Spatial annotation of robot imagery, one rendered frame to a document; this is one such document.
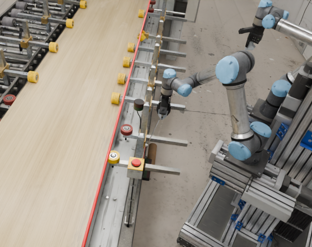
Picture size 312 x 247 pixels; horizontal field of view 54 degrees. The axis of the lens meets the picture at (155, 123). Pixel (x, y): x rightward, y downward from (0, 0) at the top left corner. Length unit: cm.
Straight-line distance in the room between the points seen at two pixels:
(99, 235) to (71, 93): 102
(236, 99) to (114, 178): 101
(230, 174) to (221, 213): 72
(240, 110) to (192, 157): 170
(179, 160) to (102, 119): 124
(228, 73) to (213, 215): 140
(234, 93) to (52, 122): 117
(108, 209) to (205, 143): 168
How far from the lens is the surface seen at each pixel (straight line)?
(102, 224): 194
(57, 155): 190
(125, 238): 181
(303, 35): 199
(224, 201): 268
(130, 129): 203
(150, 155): 301
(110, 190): 206
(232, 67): 145
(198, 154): 323
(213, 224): 254
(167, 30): 453
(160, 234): 264
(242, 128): 159
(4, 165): 191
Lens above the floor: 231
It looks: 42 degrees down
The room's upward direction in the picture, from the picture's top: 10 degrees clockwise
